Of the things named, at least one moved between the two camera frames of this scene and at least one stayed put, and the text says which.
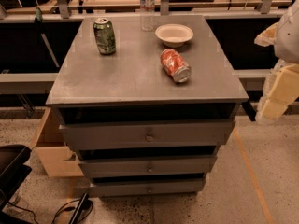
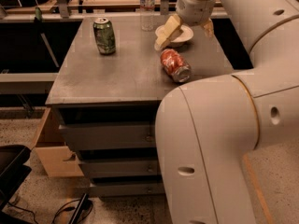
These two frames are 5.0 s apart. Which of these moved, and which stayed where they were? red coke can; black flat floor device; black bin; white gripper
Moved: white gripper
Stayed: black bin; black flat floor device; red coke can
